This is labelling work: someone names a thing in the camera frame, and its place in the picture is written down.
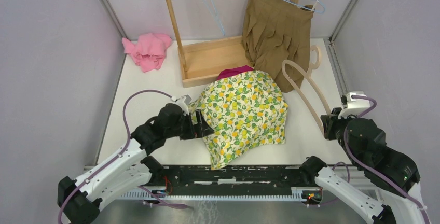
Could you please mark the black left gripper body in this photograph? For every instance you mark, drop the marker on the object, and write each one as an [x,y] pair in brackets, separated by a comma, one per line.
[189,131]

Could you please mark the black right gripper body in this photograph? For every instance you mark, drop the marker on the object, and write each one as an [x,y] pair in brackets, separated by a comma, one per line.
[334,128]

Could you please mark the yellow patterned cloth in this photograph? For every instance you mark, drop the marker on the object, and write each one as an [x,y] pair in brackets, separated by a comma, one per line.
[245,111]

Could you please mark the magenta cloth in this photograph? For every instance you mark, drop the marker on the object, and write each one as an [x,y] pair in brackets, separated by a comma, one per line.
[233,71]

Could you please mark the wooden clothes rack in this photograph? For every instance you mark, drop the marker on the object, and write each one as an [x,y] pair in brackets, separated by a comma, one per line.
[202,62]

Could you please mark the brown skirt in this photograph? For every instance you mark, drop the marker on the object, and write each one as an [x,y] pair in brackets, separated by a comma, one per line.
[275,31]

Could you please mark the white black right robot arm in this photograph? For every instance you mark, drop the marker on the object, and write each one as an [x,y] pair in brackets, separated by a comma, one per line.
[395,174]

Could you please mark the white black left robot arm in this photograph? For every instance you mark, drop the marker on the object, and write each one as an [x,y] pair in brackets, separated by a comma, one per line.
[82,199]

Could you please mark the pink crumpled cloth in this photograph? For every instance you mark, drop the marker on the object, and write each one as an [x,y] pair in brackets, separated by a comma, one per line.
[149,52]

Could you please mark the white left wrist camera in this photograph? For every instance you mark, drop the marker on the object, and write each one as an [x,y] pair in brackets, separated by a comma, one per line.
[182,102]

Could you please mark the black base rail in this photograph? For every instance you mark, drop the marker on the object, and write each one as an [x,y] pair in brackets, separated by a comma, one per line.
[231,181]

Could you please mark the white slotted cable duct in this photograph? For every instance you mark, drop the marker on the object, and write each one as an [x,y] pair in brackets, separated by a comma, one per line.
[295,196]

